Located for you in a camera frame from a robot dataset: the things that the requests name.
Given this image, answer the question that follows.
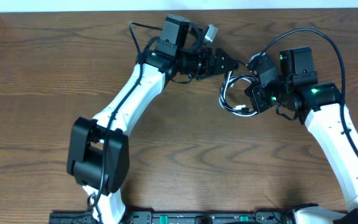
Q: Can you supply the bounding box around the white usb cable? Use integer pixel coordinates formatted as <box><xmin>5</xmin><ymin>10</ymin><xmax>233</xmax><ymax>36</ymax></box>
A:
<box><xmin>219</xmin><ymin>70</ymin><xmax>259</xmax><ymax>116</ymax></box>

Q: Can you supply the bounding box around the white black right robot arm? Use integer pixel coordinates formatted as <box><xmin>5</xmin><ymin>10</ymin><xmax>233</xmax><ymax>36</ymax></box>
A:
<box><xmin>245</xmin><ymin>47</ymin><xmax>358</xmax><ymax>223</ymax></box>

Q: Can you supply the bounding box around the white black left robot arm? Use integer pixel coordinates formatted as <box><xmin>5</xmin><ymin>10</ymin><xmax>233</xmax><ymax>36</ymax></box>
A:
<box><xmin>67</xmin><ymin>14</ymin><xmax>239</xmax><ymax>223</ymax></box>

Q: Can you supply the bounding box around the black usb cable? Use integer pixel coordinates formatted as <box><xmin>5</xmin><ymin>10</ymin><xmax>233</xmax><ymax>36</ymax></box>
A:
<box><xmin>218</xmin><ymin>60</ymin><xmax>260</xmax><ymax>118</ymax></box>

